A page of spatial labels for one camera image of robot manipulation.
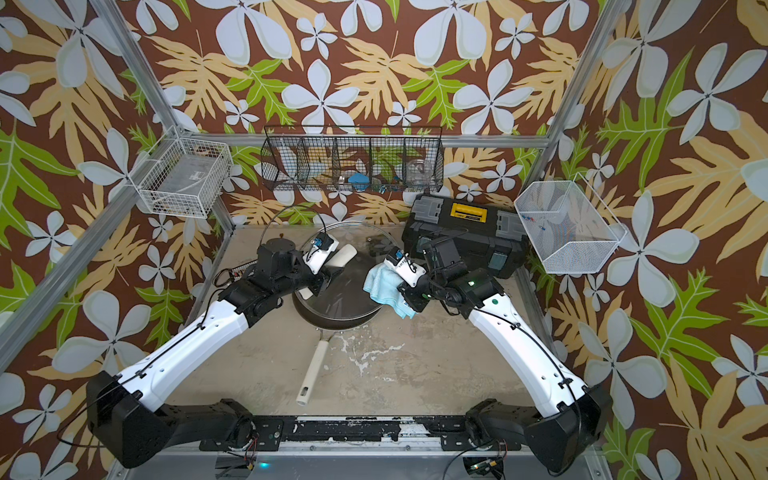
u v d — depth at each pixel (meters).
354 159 0.99
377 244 1.04
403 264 0.63
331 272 0.68
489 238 0.94
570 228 0.83
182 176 0.86
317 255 0.64
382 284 0.71
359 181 0.96
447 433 0.74
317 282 0.66
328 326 0.83
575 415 0.37
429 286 0.61
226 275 1.05
